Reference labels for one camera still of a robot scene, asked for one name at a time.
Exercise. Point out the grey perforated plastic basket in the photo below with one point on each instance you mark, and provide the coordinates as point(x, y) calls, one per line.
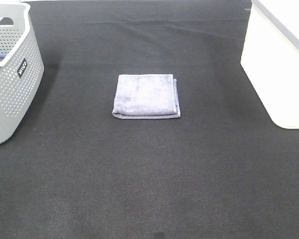
point(21, 70)

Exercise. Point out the white storage box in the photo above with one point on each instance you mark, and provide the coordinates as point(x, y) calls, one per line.
point(270, 58)

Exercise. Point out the lavender grey towel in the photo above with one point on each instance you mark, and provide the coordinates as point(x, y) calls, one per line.
point(146, 97)

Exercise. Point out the black table cloth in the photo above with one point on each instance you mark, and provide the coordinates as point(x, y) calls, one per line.
point(72, 170)

